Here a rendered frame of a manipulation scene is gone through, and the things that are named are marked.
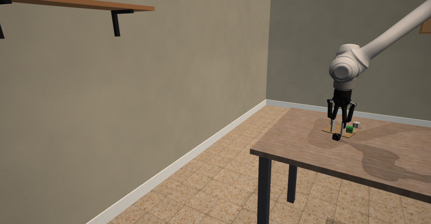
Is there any tan mat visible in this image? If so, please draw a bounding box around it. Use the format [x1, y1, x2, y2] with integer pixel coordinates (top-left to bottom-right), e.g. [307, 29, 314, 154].
[322, 124, 358, 138]

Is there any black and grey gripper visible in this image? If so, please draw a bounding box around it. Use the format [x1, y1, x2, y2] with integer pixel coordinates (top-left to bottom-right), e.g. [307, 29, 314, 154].
[327, 88, 357, 135]

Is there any white die with black pips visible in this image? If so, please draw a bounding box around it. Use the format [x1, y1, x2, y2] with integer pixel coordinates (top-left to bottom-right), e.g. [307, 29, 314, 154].
[353, 121, 360, 128]

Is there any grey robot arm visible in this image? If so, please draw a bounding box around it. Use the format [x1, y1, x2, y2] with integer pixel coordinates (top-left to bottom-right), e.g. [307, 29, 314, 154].
[329, 0, 431, 91]

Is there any green die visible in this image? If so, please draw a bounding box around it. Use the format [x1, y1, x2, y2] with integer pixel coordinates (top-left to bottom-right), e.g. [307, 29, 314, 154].
[346, 126, 353, 133]

